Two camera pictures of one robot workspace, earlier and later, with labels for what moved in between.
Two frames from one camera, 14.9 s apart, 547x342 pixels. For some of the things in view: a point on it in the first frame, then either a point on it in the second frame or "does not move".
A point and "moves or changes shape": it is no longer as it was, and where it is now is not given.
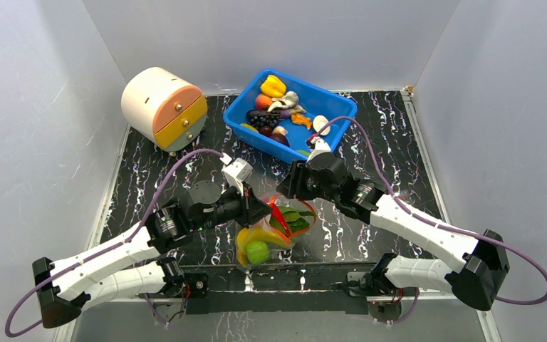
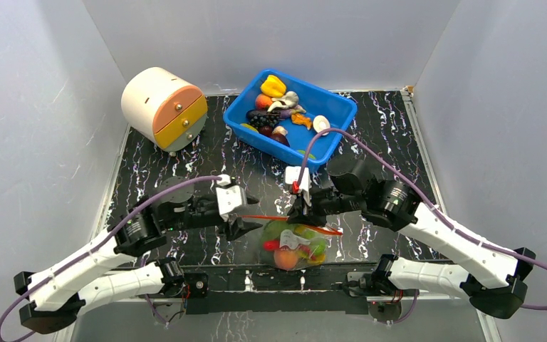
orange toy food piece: [298, 119] does not move
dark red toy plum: [266, 130] does not move
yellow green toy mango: [249, 127] does not move
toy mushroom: [280, 129] does not move
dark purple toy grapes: [259, 118] does not move
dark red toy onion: [280, 138] does not move
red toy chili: [278, 214] to [274, 245]
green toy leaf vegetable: [293, 218] moves or changes shape
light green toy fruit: [257, 252] to [318, 246]
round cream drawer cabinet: [160, 106] does not move
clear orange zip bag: [271, 236] moves or changes shape
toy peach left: [263, 101] does not move
